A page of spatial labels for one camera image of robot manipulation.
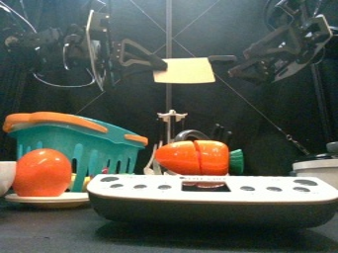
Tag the yellow-green toy fruit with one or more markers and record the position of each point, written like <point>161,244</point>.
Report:
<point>82,183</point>

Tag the red toy food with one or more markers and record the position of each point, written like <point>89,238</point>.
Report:
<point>104,170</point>

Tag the white toy spoon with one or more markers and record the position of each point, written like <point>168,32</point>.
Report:
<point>149,169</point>
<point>157,161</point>

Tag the white plush toy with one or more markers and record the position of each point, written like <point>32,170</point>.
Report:
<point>171,116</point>

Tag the white black tray device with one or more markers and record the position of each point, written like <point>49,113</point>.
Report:
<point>211,210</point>

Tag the grey and black toy appliance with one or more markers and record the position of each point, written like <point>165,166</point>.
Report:
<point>216,131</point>

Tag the orange toy carrot green top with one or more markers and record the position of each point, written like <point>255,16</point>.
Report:
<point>180,158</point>

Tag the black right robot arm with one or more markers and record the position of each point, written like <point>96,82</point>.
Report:
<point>290,10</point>

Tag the grey vertical frame pole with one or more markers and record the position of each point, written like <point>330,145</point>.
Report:
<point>168,33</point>

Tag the small white plate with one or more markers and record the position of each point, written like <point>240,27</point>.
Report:
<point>65,198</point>

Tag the orange toy fruit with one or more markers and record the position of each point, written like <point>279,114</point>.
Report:
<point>41,173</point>

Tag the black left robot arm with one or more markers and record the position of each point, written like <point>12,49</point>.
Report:
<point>25,46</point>

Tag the dark pot lid grey knob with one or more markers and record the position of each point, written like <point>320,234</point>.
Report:
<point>331,147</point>

